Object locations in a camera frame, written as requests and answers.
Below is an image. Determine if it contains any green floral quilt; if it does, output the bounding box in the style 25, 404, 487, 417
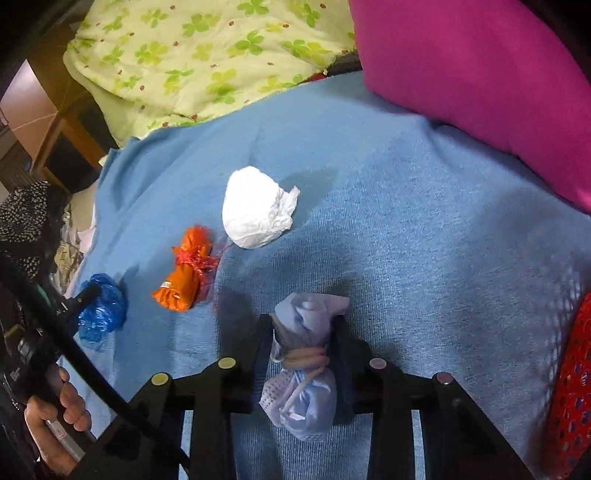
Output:
62, 0, 358, 141

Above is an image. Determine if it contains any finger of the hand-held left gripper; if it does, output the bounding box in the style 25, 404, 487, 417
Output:
55, 282, 101, 319

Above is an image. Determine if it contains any pink pillow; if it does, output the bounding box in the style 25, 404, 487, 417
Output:
347, 0, 591, 214

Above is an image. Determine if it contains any orange plastic bag bundle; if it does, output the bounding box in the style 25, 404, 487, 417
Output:
151, 224, 221, 313

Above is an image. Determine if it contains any person's left hand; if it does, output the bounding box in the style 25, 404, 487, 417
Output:
23, 364, 93, 476

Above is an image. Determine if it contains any blue plastic bag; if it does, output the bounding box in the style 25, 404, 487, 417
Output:
76, 273, 129, 354

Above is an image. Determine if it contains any red plastic basket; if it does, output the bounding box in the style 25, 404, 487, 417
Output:
545, 292, 591, 480

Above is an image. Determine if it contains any blue blanket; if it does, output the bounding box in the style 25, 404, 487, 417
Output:
62, 71, 591, 480

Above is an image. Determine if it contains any patterned cloth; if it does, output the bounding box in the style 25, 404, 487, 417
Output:
53, 212, 86, 296

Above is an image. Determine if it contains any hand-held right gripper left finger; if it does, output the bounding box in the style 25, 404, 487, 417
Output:
95, 314, 278, 480

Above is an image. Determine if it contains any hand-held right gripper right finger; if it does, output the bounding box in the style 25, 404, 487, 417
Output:
330, 314, 536, 480

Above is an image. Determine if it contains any light blue face mask bundle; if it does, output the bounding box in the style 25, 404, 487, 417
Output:
259, 292, 352, 441

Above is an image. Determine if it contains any black cable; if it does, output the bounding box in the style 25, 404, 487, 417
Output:
0, 256, 191, 472

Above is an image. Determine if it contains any curved wooden cabinet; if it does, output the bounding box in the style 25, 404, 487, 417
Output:
0, 23, 121, 195

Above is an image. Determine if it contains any white plastic bag wad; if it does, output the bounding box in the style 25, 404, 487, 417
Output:
222, 165, 301, 250

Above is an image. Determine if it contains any black dotted cloth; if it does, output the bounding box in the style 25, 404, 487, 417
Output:
0, 180, 70, 282

